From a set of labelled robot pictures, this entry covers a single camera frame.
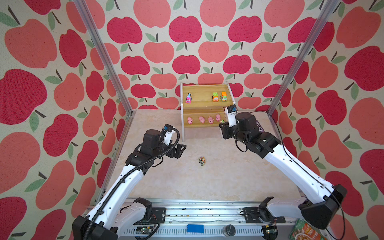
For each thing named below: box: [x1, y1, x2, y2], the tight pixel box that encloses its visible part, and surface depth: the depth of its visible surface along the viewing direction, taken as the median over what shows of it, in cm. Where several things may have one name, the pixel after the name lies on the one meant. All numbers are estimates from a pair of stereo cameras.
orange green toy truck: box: [220, 91, 228, 102], surface depth 82 cm
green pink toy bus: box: [198, 156, 206, 166], surface depth 93 cm
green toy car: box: [211, 92, 219, 103], surface depth 82 cm
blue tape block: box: [186, 224, 204, 233], surface depth 72 cm
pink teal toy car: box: [185, 92, 193, 104], surface depth 81 cm
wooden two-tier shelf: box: [180, 81, 236, 142], surface depth 84 cm
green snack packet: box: [289, 218, 327, 240], surface depth 70 cm
